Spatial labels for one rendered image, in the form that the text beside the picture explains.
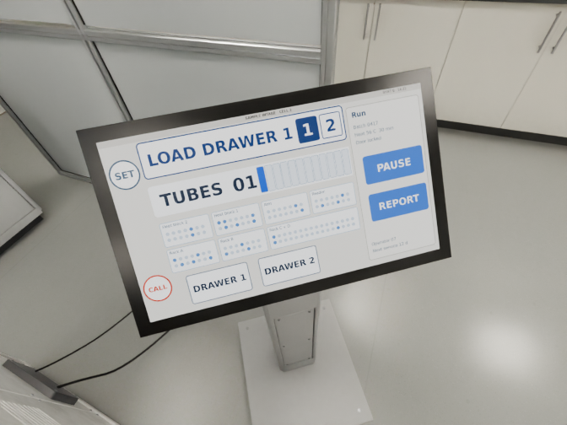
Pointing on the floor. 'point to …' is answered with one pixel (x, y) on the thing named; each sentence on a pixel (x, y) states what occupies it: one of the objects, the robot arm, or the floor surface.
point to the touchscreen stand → (300, 366)
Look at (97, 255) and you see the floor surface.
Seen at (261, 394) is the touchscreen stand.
